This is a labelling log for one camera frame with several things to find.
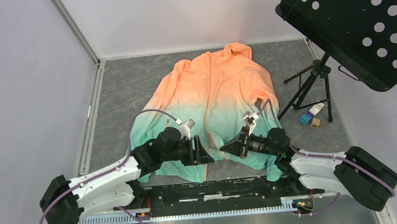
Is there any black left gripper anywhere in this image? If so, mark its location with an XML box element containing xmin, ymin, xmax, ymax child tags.
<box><xmin>159</xmin><ymin>133</ymin><xmax>214</xmax><ymax>168</ymax></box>

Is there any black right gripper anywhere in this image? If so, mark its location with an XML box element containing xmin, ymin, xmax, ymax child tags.
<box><xmin>218</xmin><ymin>123</ymin><xmax>280</xmax><ymax>161</ymax></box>

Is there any orange and teal gradient jacket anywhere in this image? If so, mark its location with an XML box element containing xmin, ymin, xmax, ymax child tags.
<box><xmin>130</xmin><ymin>42</ymin><xmax>281</xmax><ymax>181</ymax></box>

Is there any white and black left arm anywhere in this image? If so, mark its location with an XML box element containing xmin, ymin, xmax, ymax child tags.
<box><xmin>39</xmin><ymin>127</ymin><xmax>214</xmax><ymax>224</ymax></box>

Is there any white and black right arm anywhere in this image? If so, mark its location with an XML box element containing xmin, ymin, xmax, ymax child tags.
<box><xmin>221</xmin><ymin>127</ymin><xmax>397</xmax><ymax>212</ymax></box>

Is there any blue small box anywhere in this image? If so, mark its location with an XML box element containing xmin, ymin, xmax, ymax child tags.
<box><xmin>299</xmin><ymin>112</ymin><xmax>314</xmax><ymax>126</ymax></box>

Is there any brown small box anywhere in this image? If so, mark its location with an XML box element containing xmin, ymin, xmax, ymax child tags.
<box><xmin>310</xmin><ymin>118</ymin><xmax>321</xmax><ymax>128</ymax></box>

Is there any white small box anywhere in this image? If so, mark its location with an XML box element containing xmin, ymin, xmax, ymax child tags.
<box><xmin>308</xmin><ymin>103</ymin><xmax>325</xmax><ymax>116</ymax></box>

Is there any black perforated music stand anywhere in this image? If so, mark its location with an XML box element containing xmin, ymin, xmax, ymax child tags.
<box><xmin>275</xmin><ymin>0</ymin><xmax>397</xmax><ymax>110</ymax></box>

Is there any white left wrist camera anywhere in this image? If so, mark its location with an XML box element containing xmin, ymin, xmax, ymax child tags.
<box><xmin>176</xmin><ymin>119</ymin><xmax>195</xmax><ymax>139</ymax></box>

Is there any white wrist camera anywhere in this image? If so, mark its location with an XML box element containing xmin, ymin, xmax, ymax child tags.
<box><xmin>176</xmin><ymin>119</ymin><xmax>195</xmax><ymax>139</ymax></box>
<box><xmin>243</xmin><ymin>111</ymin><xmax>260</xmax><ymax>136</ymax></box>

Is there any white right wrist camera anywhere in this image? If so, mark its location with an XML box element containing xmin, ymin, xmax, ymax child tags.
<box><xmin>243</xmin><ymin>111</ymin><xmax>260</xmax><ymax>136</ymax></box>

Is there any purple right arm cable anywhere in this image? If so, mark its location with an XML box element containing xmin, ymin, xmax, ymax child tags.
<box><xmin>254</xmin><ymin>88</ymin><xmax>397</xmax><ymax>221</ymax></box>

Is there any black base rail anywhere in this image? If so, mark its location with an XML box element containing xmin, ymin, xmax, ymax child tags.
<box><xmin>124</xmin><ymin>175</ymin><xmax>324</xmax><ymax>217</ymax></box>

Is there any silver slotted cable duct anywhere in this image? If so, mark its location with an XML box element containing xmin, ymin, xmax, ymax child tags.
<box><xmin>78</xmin><ymin>200</ymin><xmax>297</xmax><ymax>224</ymax></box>

